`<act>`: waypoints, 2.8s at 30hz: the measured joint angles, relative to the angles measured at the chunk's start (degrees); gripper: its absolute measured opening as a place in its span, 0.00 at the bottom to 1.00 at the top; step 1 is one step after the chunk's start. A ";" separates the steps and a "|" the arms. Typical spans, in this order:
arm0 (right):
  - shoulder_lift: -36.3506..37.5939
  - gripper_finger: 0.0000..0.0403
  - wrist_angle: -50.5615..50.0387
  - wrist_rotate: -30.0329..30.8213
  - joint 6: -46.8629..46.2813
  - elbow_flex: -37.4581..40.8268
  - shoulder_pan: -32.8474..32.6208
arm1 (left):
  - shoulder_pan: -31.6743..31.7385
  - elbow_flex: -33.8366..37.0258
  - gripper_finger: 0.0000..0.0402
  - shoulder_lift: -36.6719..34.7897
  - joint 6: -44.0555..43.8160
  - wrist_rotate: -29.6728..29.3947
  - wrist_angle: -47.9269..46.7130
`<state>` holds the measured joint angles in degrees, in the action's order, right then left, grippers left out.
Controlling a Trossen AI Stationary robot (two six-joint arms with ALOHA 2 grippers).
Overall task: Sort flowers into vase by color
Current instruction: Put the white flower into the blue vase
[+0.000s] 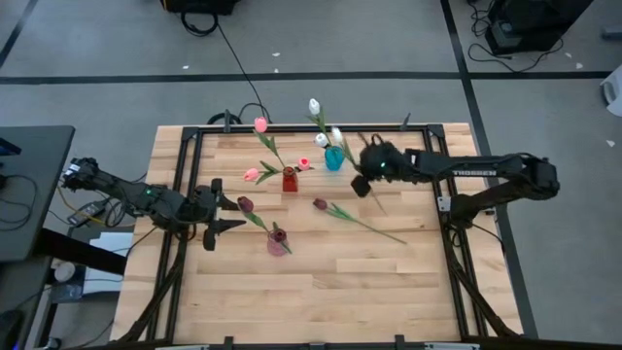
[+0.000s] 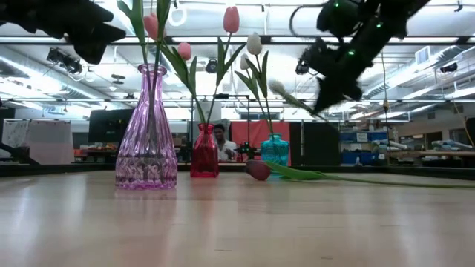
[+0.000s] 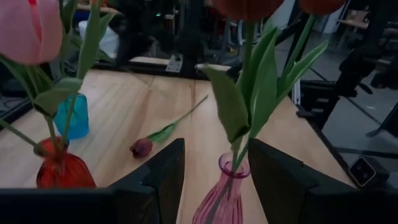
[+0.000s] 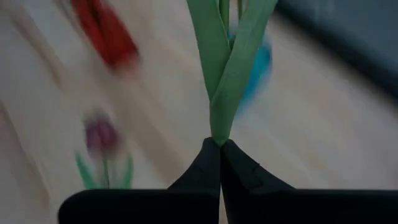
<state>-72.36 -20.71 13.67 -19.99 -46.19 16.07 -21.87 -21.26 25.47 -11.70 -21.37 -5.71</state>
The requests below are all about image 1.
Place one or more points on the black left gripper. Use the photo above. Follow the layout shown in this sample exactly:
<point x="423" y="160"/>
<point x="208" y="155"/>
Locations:
<point x="201" y="209"/>

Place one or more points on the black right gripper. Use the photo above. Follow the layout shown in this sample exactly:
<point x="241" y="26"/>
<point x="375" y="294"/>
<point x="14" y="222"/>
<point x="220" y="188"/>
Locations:
<point x="386" y="163"/>

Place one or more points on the dark red artificial tulip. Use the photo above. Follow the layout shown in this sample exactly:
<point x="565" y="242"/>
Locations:
<point x="245" y="204"/>
<point x="320" y="204"/>
<point x="278" y="235"/>

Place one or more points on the white artificial tulip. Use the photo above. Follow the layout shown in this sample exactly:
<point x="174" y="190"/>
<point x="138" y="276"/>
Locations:
<point x="337" y="134"/>
<point x="321" y="140"/>
<point x="314" y="106"/>

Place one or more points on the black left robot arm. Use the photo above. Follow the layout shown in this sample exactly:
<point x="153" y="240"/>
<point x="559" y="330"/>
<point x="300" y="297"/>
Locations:
<point x="121" y="187"/>

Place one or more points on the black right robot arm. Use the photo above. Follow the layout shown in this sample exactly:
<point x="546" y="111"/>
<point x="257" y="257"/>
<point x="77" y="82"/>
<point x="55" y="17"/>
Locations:
<point x="476" y="170"/>

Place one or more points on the teal glass vase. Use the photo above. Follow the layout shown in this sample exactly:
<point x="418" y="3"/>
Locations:
<point x="334" y="160"/>

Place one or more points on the purple ribbed glass vase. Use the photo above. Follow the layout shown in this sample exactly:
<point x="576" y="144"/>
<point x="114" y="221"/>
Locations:
<point x="274" y="249"/>

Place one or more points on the red ribbed glass vase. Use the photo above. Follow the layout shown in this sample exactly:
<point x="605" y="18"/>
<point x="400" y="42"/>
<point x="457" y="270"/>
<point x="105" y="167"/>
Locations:
<point x="290" y="184"/>

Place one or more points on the black power adapter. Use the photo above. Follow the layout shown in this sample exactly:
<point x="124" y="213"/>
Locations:
<point x="87" y="212"/>

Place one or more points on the white round object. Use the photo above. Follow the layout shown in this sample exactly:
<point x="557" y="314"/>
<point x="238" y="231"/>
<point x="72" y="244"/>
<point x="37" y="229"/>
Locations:
<point x="64" y="271"/>

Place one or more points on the black desk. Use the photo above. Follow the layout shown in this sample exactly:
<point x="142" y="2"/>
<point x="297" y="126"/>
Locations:
<point x="34" y="194"/>

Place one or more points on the black box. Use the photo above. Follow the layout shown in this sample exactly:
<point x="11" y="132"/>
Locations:
<point x="199" y="5"/>

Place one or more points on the black equipment case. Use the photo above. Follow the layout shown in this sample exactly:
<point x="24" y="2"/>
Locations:
<point x="529" y="24"/>

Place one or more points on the white round-edged object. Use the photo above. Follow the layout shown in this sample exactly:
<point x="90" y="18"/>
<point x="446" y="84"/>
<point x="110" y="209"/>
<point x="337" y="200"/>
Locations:
<point x="613" y="92"/>

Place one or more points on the black table frame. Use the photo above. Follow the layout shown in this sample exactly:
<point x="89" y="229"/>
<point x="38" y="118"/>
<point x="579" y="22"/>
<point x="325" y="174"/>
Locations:
<point x="291" y="129"/>

